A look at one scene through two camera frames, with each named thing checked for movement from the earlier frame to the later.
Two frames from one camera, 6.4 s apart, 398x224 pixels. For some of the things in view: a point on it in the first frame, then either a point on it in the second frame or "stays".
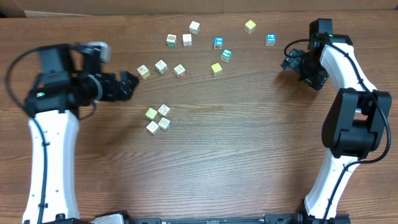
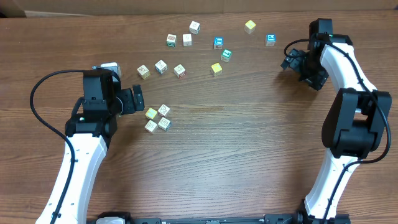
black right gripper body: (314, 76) stays
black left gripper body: (117, 86) → (137, 98)
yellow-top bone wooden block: (151, 113) stays
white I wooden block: (163, 109) stays
